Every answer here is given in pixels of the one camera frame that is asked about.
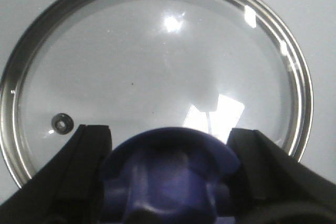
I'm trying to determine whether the glass lid blue knob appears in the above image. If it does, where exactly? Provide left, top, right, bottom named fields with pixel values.
left=0, top=0, right=313, bottom=224

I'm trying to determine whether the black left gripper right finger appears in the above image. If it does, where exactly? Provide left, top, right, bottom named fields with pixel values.
left=227, top=129, right=335, bottom=223

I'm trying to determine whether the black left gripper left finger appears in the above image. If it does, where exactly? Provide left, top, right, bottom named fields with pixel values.
left=1, top=125, right=112, bottom=223

